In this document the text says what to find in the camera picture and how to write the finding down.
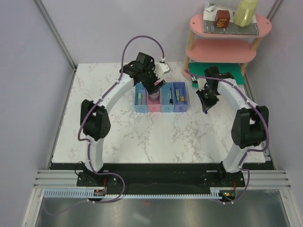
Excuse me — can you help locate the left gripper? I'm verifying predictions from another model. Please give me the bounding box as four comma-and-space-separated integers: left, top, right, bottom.
142, 62, 166, 95

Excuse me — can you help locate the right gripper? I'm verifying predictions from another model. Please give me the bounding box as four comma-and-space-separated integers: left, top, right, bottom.
196, 86, 219, 112

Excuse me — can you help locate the clear jar of paperclips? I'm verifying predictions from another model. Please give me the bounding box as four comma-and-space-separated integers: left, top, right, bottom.
149, 91, 160, 102

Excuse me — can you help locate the light blue end drawer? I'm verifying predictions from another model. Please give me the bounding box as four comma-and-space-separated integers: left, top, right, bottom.
134, 83, 148, 113

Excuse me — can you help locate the short green highlighter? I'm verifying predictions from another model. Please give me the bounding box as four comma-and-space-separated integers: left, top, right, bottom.
175, 89, 180, 102

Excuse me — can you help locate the black marker pen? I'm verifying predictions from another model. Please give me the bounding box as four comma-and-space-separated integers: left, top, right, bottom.
169, 89, 173, 105

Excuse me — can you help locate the pink drawer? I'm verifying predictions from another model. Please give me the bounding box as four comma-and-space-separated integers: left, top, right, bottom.
147, 90, 161, 112

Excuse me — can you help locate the long green highlighter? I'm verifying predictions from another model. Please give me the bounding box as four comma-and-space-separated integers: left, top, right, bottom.
137, 92, 142, 105

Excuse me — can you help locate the purple drawer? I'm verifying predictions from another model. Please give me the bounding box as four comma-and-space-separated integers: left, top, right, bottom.
173, 82, 188, 112

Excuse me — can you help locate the pink highlighter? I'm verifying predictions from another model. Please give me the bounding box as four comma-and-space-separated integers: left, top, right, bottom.
141, 89, 147, 105

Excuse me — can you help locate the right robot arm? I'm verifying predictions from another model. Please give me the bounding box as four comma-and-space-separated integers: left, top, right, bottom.
196, 66, 269, 186

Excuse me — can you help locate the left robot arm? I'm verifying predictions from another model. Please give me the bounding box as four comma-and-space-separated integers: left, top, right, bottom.
78, 52, 170, 186

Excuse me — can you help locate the green folder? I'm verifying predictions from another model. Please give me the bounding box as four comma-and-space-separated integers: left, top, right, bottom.
188, 62, 245, 85

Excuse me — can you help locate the pink three-tier shelf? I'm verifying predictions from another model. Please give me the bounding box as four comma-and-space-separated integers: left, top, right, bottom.
182, 13, 272, 79

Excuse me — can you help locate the grey book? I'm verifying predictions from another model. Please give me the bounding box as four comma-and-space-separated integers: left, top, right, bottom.
203, 11, 259, 36

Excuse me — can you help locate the red patterned box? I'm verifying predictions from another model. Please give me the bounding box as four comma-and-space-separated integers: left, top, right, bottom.
214, 10, 231, 29

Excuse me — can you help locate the crumpled white paper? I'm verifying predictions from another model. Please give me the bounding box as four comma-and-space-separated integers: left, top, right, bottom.
205, 2, 217, 13

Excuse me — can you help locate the yellow-green pitcher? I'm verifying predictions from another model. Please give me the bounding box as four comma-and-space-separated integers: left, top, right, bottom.
233, 0, 258, 27

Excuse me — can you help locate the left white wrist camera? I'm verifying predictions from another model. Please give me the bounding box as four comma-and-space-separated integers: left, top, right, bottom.
154, 62, 170, 77

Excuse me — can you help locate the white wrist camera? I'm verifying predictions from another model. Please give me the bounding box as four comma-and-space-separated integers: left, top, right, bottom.
196, 78, 207, 90
154, 62, 170, 77

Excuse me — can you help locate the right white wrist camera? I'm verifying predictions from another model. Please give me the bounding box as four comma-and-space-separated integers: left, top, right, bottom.
196, 78, 207, 90

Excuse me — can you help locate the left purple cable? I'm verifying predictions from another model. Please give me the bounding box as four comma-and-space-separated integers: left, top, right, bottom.
78, 35, 166, 215

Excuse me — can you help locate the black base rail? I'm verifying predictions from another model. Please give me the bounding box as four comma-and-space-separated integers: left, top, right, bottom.
77, 163, 245, 195

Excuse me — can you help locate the white slotted cable duct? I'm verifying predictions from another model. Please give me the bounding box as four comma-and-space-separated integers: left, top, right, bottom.
44, 188, 231, 199

